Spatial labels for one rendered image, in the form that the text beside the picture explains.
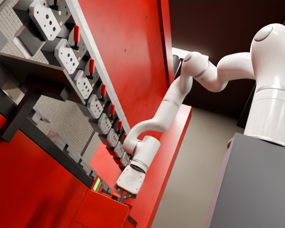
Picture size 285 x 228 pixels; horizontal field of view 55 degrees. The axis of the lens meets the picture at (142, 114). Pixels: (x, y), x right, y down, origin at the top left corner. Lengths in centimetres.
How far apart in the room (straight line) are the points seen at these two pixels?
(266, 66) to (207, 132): 422
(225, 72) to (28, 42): 74
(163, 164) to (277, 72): 223
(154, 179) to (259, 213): 231
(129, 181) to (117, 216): 20
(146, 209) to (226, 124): 283
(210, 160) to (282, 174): 420
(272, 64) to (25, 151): 82
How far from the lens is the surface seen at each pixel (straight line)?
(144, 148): 121
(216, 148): 498
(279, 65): 90
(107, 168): 306
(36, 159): 103
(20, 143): 94
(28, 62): 87
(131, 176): 119
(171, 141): 306
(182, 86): 129
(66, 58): 119
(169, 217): 461
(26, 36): 106
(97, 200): 106
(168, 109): 127
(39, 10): 105
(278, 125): 79
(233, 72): 109
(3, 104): 85
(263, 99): 84
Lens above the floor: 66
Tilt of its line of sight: 25 degrees up
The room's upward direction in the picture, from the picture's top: 25 degrees clockwise
